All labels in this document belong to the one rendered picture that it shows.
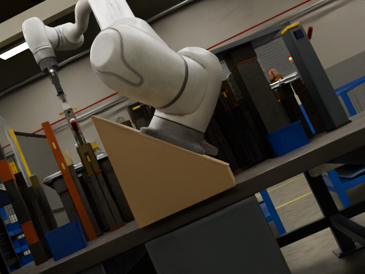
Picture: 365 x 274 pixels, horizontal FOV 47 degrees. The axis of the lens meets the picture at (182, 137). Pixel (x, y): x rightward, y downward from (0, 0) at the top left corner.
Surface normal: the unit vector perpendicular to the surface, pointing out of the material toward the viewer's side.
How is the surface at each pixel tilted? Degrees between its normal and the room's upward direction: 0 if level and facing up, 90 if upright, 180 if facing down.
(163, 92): 149
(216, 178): 90
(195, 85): 115
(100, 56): 70
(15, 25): 90
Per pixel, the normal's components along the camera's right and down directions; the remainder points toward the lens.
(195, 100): 0.58, 0.29
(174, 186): -0.12, -0.05
